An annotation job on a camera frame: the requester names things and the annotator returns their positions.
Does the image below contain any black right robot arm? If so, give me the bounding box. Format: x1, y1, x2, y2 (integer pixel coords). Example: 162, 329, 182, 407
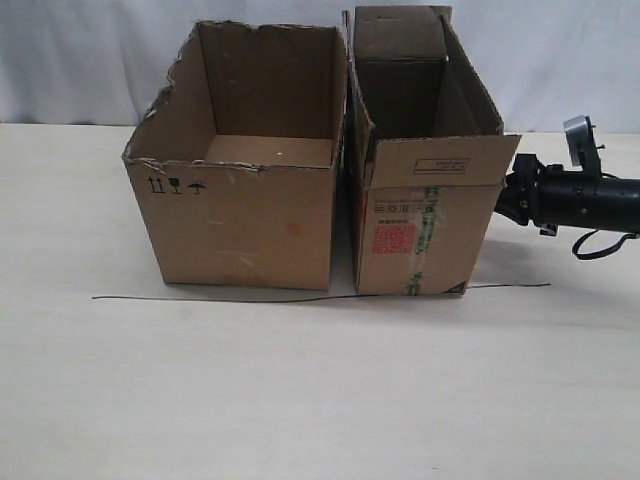
494, 154, 639, 236

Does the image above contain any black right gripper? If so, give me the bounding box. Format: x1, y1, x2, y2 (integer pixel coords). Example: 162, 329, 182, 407
494, 153, 558, 235

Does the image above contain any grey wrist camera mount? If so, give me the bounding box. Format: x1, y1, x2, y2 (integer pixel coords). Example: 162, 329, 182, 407
563, 115, 603, 179

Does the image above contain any torn open cardboard box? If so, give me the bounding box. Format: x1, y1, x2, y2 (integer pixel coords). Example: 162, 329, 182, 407
122, 20, 349, 290

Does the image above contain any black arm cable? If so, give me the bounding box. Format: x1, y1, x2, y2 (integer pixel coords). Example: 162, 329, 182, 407
572, 229, 636, 262

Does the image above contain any red printed cardboard box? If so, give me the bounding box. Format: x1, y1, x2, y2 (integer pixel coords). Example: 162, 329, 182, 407
343, 5, 520, 296

